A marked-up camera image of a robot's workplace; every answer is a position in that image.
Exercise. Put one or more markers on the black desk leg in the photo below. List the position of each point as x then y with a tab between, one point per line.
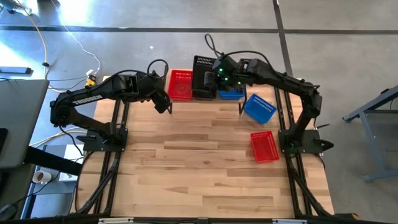
53	161

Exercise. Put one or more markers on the white box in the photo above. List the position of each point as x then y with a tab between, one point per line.
70	155

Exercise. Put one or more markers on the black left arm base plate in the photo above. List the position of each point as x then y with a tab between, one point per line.
93	146

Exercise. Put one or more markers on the wooden shelf black legs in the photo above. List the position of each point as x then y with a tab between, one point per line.
205	102

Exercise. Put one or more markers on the silver metal bracket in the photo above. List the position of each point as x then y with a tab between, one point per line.
289	221
115	220

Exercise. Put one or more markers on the yellow white power plug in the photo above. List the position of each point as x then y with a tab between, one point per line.
90	81

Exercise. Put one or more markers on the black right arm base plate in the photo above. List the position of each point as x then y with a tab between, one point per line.
311	141

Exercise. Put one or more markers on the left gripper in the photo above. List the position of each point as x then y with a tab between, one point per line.
161	99

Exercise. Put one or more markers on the blue plastic basket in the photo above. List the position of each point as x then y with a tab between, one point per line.
259	110
231	95

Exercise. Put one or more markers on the grey desk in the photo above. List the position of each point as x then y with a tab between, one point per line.
21	124

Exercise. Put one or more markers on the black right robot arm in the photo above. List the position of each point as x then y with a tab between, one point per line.
292	84

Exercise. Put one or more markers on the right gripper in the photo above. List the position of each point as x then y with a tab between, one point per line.
222	74

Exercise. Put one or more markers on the black flat device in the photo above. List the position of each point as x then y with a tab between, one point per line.
15	70

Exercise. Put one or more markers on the black metal table frame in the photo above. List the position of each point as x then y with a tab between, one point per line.
109	168

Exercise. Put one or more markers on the red plastic basket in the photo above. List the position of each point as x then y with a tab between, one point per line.
180	87
264	147

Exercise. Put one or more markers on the blue-grey metal table frame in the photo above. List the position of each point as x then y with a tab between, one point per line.
373	103

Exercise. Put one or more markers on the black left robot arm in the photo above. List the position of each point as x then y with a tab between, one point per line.
87	99

